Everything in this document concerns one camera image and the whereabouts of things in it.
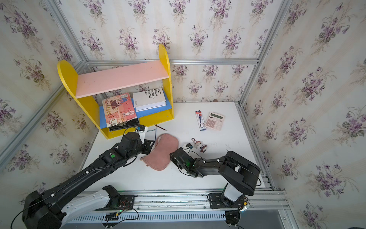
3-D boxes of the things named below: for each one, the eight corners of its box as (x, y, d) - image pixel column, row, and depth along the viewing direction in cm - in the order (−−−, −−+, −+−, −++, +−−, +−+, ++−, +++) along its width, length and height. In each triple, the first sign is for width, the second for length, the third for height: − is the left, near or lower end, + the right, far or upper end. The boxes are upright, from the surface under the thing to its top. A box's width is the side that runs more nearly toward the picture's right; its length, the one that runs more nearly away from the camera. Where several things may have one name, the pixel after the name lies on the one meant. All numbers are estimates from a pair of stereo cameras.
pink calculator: (204, 126, 106) (204, 124, 104) (207, 113, 115) (208, 111, 113) (221, 131, 104) (222, 129, 102) (224, 117, 113) (224, 115, 111)
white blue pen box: (200, 131, 105) (200, 129, 103) (194, 112, 117) (194, 110, 115) (206, 130, 106) (206, 128, 104) (200, 111, 118) (200, 109, 116)
